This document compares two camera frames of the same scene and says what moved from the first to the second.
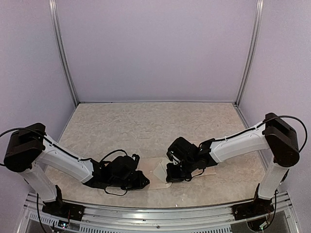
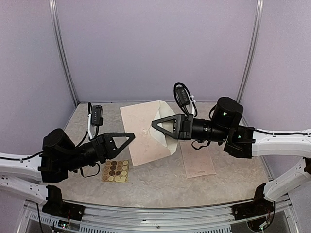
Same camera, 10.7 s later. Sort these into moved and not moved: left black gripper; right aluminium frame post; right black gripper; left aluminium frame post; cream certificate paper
Moved: left black gripper; right black gripper; cream certificate paper
Not moved: left aluminium frame post; right aluminium frame post
